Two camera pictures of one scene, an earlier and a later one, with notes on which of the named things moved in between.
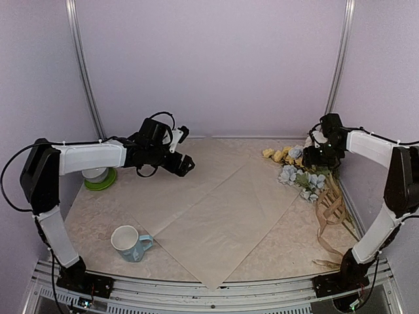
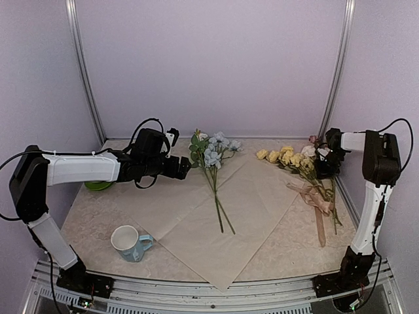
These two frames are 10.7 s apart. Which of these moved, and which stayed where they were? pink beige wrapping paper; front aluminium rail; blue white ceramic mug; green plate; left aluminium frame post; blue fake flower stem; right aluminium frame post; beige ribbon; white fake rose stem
Moved: beige ribbon; blue fake flower stem; white fake rose stem
Stayed: right aluminium frame post; pink beige wrapping paper; blue white ceramic mug; green plate; left aluminium frame post; front aluminium rail
